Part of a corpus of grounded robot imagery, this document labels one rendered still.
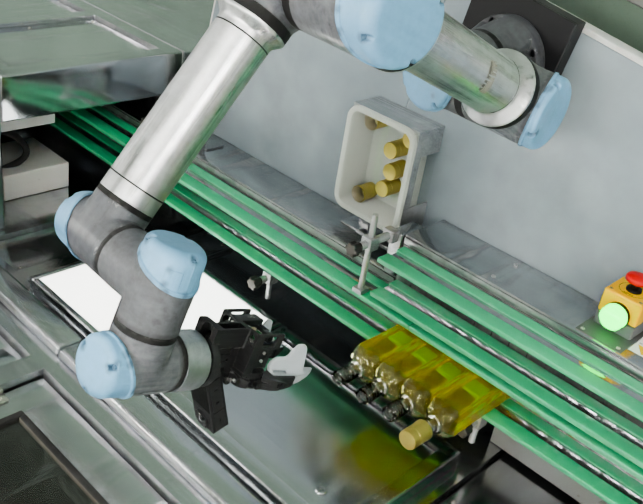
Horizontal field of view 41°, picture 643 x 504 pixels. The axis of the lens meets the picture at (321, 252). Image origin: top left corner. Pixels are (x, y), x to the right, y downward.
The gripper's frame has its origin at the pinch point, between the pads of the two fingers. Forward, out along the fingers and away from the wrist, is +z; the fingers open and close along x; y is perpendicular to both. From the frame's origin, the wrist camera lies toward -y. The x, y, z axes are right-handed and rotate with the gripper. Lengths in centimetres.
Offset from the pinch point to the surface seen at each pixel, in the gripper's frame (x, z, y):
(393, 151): 28, 46, 28
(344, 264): 27, 45, 4
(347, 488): -5.7, 22.2, -22.1
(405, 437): -11.2, 22.2, -8.4
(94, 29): 128, 45, 21
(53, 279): 74, 15, -25
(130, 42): 116, 47, 22
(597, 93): -6, 44, 52
